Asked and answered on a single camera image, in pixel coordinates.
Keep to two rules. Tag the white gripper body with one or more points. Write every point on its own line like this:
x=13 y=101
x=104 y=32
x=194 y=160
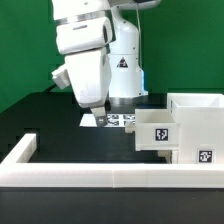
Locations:
x=90 y=75

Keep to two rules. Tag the white drawer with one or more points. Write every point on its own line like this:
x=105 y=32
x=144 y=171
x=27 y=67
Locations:
x=171 y=156
x=155 y=129

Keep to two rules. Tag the white front drawer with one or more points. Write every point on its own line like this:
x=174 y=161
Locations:
x=171 y=156

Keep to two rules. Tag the white drawer cabinet box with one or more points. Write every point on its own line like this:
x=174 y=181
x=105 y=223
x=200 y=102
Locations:
x=201 y=120

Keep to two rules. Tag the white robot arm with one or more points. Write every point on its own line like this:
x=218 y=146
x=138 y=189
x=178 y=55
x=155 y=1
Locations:
x=85 y=25

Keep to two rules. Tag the white tag sheet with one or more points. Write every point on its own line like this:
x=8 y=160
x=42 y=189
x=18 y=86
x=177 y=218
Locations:
x=113 y=120

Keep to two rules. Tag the white U-shaped boundary fence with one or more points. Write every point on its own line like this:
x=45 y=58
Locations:
x=16 y=170

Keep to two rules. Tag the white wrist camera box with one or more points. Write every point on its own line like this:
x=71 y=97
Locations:
x=60 y=77

